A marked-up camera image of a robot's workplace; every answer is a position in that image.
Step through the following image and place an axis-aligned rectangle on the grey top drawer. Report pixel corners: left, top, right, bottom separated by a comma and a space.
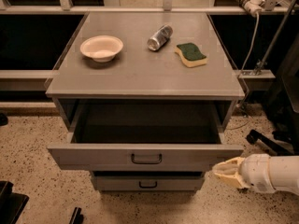
48, 102, 243, 172

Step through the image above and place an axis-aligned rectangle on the grey drawer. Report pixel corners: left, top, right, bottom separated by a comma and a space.
48, 102, 243, 172
91, 171, 205, 191

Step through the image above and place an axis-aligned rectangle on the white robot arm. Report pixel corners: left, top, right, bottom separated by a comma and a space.
212, 154, 299, 195

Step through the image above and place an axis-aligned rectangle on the grey lower drawer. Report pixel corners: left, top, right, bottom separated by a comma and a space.
91, 171, 205, 191

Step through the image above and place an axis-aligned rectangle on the grey drawer cabinet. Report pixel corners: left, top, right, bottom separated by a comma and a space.
45, 11, 247, 192

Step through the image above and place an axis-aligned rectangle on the black office chair base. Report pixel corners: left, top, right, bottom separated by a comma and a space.
246, 108, 299, 156

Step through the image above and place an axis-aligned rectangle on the metal diagonal rod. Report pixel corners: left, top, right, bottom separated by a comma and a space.
251, 0, 297, 76

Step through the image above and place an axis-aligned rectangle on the green yellow sponge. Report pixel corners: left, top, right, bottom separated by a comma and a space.
175, 43, 207, 68

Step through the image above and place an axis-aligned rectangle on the silver soda can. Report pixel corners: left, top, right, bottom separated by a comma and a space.
147, 24, 173, 51

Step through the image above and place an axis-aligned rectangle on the small black floor object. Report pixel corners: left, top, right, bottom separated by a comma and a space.
69, 207, 84, 224

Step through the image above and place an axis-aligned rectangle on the white power strip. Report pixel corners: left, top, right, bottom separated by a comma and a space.
235, 0, 262, 17

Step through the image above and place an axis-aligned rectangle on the white paper bowl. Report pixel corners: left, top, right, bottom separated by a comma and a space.
80, 35, 123, 63

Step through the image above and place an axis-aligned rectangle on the black object bottom left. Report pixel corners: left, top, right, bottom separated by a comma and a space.
0, 181, 29, 224

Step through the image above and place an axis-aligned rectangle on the white hanging cable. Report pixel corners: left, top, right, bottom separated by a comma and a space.
239, 11, 261, 77

